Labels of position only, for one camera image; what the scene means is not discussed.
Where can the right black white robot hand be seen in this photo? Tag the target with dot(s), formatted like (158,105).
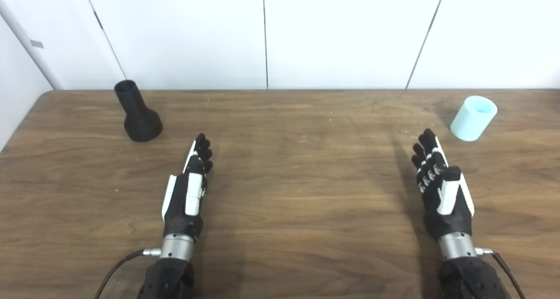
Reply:
(446,216)

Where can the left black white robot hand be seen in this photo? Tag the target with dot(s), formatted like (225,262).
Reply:
(183,211)

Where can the light blue cylinder cup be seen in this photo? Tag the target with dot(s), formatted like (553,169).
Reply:
(472,119)

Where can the black flared nozzle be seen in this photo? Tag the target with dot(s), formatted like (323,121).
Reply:
(139,117)

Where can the dark wall panel hinge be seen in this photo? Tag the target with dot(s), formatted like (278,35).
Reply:
(98,20)

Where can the white corner post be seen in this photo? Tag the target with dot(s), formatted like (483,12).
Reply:
(33,49)

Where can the small grey wall tag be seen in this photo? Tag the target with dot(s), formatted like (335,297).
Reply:
(36,43)

